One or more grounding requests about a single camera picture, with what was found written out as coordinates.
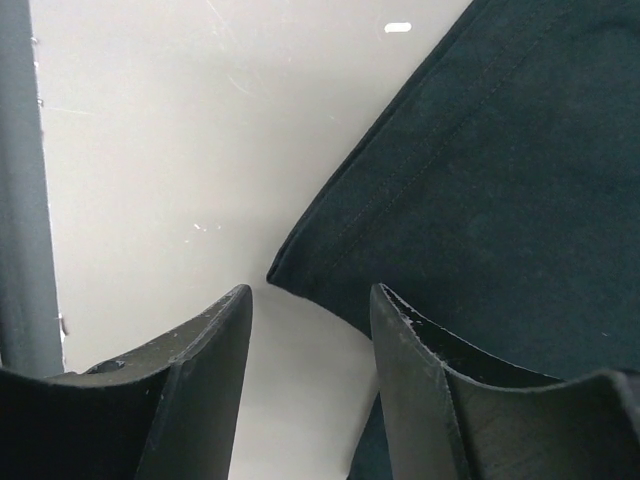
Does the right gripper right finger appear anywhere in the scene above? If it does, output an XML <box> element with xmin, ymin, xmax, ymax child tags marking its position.
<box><xmin>370</xmin><ymin>284</ymin><xmax>639</xmax><ymax>479</ymax></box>

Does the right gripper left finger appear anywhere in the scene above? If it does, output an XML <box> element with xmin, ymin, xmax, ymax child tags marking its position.
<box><xmin>1</xmin><ymin>285</ymin><xmax>253</xmax><ymax>480</ymax></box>

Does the black t-shirt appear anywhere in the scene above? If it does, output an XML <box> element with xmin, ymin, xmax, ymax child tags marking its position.
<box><xmin>267</xmin><ymin>1</ymin><xmax>639</xmax><ymax>479</ymax></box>

